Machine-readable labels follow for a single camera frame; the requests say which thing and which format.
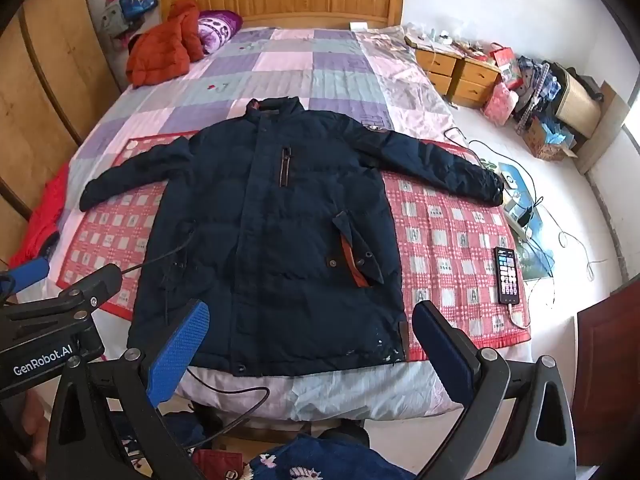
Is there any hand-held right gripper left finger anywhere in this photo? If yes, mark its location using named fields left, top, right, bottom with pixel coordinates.
left=45, top=301, right=211, bottom=480

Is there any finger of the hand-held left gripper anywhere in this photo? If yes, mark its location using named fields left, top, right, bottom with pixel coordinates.
left=0, top=257, right=51, bottom=306
left=0, top=263, right=124, bottom=347

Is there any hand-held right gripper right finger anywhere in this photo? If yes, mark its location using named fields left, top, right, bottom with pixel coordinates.
left=412, top=301, right=583, bottom=480

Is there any navy puffer jacket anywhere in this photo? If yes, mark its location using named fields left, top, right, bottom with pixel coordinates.
left=79, top=96, right=506, bottom=379

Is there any red cloth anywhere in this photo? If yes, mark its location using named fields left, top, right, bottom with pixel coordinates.
left=9, top=164, right=71, bottom=267

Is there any black smartphone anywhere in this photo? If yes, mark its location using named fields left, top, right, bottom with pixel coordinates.
left=493, top=246, right=525, bottom=306

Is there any red patterned mat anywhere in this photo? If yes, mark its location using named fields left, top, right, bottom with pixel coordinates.
left=55, top=132, right=532, bottom=364

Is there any blue floor poster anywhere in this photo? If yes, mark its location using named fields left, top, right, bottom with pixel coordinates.
left=494, top=160, right=557, bottom=279

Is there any white power strip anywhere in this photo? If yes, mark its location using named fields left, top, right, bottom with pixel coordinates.
left=502, top=199, right=536, bottom=232

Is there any person's navy patterned sweater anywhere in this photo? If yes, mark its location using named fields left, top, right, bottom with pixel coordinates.
left=244, top=432, right=419, bottom=480

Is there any wooden wardrobe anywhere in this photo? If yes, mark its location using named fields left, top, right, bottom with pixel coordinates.
left=0, top=0, right=124, bottom=262

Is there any brown wooden door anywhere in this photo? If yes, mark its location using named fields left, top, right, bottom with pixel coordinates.
left=575, top=277, right=640, bottom=467

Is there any cardboard box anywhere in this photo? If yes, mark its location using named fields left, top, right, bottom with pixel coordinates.
left=524, top=117, right=579, bottom=162

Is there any orange puffer jacket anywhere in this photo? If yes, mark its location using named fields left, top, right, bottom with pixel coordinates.
left=125, top=0, right=206, bottom=89

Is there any pink bag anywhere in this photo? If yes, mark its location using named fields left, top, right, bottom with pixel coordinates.
left=482, top=82, right=519, bottom=121

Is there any grey hanging bag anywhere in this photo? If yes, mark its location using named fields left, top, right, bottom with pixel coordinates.
left=99, top=2, right=132, bottom=39

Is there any wooden nightstand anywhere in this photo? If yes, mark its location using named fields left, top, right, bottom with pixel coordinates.
left=414, top=46, right=460, bottom=97
left=446, top=57, right=502, bottom=109

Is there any purple patterned pillow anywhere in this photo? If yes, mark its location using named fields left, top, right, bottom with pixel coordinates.
left=196, top=9, right=244, bottom=56

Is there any red gift bag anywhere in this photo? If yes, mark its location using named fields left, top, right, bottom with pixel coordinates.
left=489, top=45, right=516, bottom=81

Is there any checkered pastel bedsheet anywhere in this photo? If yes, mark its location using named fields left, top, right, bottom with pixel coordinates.
left=30, top=25, right=469, bottom=423

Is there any clutter on nightstand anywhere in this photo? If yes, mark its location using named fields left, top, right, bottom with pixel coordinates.
left=404, top=22, right=494, bottom=61

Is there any black cable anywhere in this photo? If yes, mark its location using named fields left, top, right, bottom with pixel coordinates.
left=186, top=366, right=271, bottom=450
left=120, top=237, right=196, bottom=277

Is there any white charging cable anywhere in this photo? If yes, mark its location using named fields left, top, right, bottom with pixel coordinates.
left=506, top=303, right=534, bottom=331

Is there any white floor cable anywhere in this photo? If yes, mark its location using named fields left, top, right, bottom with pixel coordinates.
left=529, top=180, right=608, bottom=283

